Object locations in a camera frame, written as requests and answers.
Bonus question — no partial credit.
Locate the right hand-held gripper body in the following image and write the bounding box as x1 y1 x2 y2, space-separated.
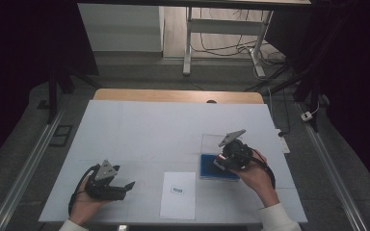
217 129 254 171

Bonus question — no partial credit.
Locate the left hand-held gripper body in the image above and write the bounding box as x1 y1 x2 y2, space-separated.
84 159 128 202

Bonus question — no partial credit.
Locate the red and white stamp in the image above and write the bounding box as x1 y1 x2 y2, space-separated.
212 153 227 169

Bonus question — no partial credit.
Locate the blue ink pad clear case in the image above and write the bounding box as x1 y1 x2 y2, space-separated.
199 134 241 183

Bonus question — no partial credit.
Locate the person's left hand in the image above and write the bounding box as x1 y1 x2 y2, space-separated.
68 174 110 227

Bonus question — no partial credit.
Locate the person's right hand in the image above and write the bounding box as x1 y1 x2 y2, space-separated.
229 148 280 208

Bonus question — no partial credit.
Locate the large white table board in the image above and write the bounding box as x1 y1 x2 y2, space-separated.
38 99 308 224

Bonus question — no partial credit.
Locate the white power strip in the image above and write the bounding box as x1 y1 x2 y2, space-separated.
275 128 291 154

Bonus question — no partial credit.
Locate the white paper sheet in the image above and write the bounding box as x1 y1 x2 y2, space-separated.
159 171 198 221

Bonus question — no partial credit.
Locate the white plug adapter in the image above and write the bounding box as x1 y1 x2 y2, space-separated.
301 102 321 122

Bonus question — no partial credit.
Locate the black tripod stand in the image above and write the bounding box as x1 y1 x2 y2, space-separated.
244 61 323 133
46 61 104 125

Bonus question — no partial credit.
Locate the white standing desk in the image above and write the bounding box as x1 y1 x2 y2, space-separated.
76 0 312 78

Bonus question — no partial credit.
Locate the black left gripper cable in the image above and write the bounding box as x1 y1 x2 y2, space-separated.
67 164 101 217

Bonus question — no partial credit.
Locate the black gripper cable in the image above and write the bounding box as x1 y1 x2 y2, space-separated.
250 148 277 191
67 164 101 217

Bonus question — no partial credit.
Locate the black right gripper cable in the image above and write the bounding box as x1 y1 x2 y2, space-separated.
250 148 277 191

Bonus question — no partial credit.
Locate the black floor frame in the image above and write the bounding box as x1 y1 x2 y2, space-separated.
49 124 73 148

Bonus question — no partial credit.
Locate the aluminium floor rail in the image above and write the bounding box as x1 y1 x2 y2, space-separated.
297 102 370 231
0 107 66 231

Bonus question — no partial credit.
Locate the black floor cables bundle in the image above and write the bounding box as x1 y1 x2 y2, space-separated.
191 8 287 70

